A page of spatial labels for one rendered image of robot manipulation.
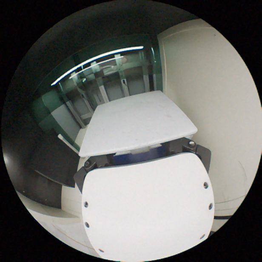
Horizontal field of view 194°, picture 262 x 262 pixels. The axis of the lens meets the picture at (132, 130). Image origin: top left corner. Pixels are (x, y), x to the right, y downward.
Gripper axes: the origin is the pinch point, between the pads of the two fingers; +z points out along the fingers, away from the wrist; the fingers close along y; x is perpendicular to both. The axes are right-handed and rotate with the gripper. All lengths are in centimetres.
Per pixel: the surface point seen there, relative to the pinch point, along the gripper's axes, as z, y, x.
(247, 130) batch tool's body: -7.7, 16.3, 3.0
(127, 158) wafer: 1.8, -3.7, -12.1
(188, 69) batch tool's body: 9.3, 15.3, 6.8
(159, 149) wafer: 1.7, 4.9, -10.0
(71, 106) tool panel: 53, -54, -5
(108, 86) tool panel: 61, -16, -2
